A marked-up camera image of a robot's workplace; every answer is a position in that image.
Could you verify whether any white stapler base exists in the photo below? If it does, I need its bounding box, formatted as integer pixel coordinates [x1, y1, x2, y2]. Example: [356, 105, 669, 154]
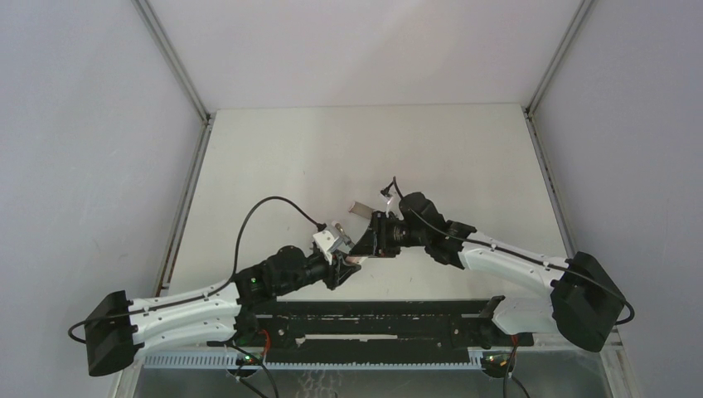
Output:
[332, 221, 355, 248]

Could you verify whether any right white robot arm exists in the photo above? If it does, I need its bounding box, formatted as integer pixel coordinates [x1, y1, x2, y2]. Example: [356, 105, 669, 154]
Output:
[350, 192, 634, 352]

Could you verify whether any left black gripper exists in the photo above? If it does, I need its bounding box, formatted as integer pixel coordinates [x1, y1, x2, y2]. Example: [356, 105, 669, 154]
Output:
[275, 249, 360, 296]

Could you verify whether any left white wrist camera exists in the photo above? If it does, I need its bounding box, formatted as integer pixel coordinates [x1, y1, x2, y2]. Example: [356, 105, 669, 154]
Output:
[313, 221, 351, 265]

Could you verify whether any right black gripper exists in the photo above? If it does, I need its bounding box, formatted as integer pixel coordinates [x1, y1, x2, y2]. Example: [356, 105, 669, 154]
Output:
[351, 212, 429, 260]

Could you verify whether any left black camera cable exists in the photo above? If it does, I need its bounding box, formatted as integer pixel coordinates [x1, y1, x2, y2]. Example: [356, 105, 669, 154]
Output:
[67, 197, 327, 346]

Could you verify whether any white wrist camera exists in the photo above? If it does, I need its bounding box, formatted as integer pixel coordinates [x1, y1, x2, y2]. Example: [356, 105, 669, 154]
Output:
[313, 221, 351, 265]
[380, 187, 397, 217]

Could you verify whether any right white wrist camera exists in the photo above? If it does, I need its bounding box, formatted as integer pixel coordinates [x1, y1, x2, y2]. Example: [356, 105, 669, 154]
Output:
[380, 187, 397, 217]

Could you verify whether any pink stapler top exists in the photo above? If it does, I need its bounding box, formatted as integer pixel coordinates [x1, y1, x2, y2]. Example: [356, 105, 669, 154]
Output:
[345, 253, 369, 265]

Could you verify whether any black front mounting rail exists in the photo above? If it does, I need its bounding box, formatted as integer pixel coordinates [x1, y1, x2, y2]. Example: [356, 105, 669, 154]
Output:
[234, 297, 534, 366]

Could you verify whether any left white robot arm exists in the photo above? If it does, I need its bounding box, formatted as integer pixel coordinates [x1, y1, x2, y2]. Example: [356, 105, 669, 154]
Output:
[83, 246, 361, 376]

